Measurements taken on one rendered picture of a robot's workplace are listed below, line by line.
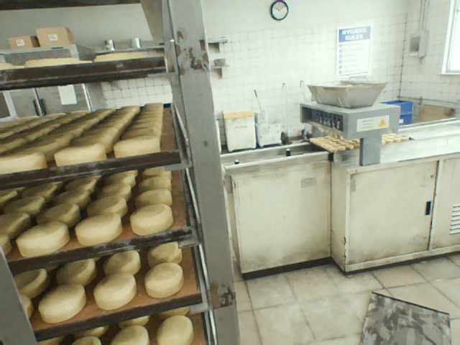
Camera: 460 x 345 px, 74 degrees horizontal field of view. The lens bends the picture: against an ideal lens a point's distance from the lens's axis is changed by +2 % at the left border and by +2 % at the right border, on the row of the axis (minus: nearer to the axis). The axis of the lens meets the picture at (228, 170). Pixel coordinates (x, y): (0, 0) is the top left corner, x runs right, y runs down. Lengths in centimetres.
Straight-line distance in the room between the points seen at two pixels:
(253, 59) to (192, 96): 569
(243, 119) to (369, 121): 356
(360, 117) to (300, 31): 443
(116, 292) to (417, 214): 221
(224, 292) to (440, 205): 223
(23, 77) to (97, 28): 579
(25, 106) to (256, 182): 425
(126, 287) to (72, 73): 26
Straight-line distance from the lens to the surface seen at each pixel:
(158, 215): 37
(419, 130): 287
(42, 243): 40
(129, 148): 34
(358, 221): 219
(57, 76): 32
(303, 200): 216
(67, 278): 49
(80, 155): 35
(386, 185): 220
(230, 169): 194
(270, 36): 607
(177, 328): 48
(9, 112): 100
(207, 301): 41
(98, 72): 31
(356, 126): 195
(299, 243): 231
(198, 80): 30
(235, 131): 535
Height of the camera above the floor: 149
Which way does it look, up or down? 18 degrees down
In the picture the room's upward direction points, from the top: 6 degrees counter-clockwise
